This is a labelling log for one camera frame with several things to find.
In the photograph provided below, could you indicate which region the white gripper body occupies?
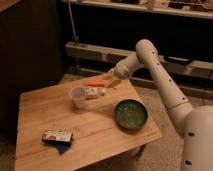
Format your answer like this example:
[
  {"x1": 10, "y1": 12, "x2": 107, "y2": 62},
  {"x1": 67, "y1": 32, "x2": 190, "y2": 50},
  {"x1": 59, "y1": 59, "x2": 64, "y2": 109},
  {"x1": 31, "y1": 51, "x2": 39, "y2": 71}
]
[{"x1": 114, "y1": 60, "x2": 132, "y2": 79}]

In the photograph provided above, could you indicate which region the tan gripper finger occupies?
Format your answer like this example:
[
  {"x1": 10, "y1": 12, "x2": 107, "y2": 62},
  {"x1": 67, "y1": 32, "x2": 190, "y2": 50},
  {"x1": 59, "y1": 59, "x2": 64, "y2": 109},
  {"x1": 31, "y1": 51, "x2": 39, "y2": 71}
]
[
  {"x1": 107, "y1": 77, "x2": 121, "y2": 88},
  {"x1": 105, "y1": 68, "x2": 114, "y2": 80}
]

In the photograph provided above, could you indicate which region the orange pepper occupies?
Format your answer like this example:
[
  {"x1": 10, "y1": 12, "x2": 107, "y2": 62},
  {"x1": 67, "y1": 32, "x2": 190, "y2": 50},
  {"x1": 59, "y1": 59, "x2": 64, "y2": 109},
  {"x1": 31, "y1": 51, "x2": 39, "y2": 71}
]
[{"x1": 82, "y1": 80, "x2": 107, "y2": 87}]

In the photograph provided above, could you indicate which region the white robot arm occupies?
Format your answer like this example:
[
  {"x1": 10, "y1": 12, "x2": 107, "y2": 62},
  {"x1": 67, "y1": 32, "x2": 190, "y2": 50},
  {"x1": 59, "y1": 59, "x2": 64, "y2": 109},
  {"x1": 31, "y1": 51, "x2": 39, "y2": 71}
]
[{"x1": 107, "y1": 39, "x2": 213, "y2": 171}]

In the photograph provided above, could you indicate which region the white ceramic cup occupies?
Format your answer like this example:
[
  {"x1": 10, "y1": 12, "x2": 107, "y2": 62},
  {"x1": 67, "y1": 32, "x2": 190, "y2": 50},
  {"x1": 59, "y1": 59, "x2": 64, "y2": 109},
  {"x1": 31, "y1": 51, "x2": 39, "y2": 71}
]
[{"x1": 69, "y1": 87, "x2": 86, "y2": 109}]

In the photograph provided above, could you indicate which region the green bowl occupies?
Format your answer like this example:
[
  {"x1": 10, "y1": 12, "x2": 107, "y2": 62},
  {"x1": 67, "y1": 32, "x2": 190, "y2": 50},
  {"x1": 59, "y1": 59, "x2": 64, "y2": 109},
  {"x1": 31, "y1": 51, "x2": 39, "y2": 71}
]
[{"x1": 114, "y1": 99, "x2": 148, "y2": 130}]

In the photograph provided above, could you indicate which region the metal shelf rack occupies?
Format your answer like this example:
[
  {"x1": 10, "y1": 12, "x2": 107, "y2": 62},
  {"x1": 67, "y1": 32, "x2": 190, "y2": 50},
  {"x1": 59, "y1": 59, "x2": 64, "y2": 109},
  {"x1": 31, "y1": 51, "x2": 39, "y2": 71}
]
[{"x1": 62, "y1": 0, "x2": 213, "y2": 99}]

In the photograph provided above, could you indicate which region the wooden table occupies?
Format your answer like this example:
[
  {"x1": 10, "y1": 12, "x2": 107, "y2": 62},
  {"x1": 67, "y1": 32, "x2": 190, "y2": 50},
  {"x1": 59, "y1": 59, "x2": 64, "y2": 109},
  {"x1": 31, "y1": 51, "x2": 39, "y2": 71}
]
[{"x1": 15, "y1": 80, "x2": 162, "y2": 171}]

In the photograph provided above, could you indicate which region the red white box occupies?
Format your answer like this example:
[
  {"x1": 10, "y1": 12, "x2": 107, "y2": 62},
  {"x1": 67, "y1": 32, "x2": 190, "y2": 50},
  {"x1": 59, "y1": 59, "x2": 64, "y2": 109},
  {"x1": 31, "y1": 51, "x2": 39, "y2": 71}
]
[{"x1": 42, "y1": 130, "x2": 73, "y2": 144}]

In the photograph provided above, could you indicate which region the dark wooden cabinet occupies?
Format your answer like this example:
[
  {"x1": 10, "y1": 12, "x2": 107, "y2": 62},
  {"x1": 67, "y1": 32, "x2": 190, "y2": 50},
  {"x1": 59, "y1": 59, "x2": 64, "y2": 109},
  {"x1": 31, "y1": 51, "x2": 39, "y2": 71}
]
[{"x1": 0, "y1": 0, "x2": 64, "y2": 133}]

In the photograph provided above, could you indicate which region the blue cloth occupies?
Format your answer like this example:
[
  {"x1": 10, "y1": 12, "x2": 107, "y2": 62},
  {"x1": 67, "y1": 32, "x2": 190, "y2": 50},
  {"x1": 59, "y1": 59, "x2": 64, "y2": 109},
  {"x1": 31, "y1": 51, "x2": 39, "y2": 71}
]
[{"x1": 56, "y1": 144, "x2": 70, "y2": 155}]

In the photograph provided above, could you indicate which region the black handle on shelf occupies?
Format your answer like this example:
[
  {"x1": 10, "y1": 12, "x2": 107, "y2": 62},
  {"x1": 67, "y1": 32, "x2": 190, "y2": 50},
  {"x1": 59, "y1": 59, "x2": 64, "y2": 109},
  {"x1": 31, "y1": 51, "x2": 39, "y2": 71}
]
[{"x1": 163, "y1": 56, "x2": 193, "y2": 65}]

